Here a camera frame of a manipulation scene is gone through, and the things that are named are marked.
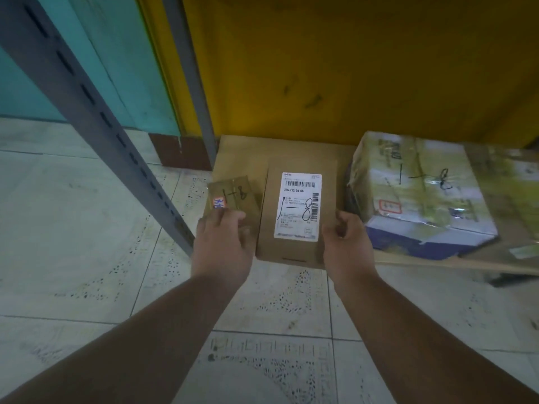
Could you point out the person's right hand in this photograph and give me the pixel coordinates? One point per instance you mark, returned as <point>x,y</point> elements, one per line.
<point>349,256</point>

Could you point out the person's left hand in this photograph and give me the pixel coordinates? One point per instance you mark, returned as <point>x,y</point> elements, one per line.
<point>221,252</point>

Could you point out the person's right thumb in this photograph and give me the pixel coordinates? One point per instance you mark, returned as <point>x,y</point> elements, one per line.
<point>339,225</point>

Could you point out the person's left thumb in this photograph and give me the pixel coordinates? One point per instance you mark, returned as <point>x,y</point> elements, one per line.
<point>248,237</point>

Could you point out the white-labelled brown cardboard box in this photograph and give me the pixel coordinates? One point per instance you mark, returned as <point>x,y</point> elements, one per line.
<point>269,243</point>

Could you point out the small brown cardboard box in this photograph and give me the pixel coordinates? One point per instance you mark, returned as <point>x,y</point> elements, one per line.
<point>240,193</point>

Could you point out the person's left forearm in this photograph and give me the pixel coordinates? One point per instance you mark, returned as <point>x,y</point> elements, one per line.
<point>126,344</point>

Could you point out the person's right forearm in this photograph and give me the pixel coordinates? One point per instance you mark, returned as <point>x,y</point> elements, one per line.
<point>425,344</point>

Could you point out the brown cardboard shelf sheet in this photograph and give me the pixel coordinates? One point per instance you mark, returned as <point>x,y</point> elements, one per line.
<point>240,157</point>

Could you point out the taped parcel with blue base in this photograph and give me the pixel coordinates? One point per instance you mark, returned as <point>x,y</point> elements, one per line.
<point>421,197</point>

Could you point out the brown skirting block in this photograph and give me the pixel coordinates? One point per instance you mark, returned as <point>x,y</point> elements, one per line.
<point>181,151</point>

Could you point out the taped green-tinted parcel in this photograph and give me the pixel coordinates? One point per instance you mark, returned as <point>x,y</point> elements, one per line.
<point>513,197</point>

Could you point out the grey plain metal shelf post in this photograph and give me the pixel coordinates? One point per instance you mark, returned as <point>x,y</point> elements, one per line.
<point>191,79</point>

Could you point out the grey slotted metal shelf post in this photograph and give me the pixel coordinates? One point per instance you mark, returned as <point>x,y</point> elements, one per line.
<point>84,92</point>

